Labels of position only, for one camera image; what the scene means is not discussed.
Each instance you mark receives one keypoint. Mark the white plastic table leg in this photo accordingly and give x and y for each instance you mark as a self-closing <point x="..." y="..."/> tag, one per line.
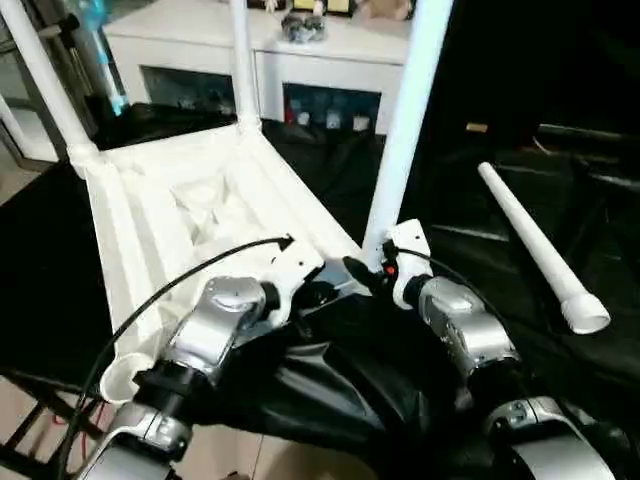
<point x="535" y="240"/>
<point x="405" y="130"/>
<point x="45" y="80"/>
<point x="243" y="60"/>

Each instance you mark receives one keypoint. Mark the white plastic table top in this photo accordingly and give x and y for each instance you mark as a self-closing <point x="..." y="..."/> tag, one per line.
<point x="150" y="210"/>

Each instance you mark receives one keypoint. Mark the small yellow label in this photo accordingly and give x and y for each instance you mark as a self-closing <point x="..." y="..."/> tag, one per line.
<point x="477" y="127"/>

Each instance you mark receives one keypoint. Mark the dark crumpled bundle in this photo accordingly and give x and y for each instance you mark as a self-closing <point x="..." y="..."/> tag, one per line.
<point x="303" y="26"/>

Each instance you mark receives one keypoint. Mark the black plastic mat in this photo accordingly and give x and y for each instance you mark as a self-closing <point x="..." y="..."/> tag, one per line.
<point x="40" y="270"/>

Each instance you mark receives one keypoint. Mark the white cabinet with glass doors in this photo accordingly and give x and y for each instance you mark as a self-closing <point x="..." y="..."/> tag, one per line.
<point x="180" y="40"/>

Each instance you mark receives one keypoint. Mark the light blue plastic film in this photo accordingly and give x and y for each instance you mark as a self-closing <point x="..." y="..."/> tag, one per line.
<point x="100" y="50"/>

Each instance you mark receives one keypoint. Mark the grey metal stand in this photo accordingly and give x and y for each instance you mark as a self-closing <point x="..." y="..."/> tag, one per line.
<point x="40" y="70"/>

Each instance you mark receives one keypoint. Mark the black bench with silver rail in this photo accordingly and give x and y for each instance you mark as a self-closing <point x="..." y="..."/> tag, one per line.
<point x="595" y="140"/>

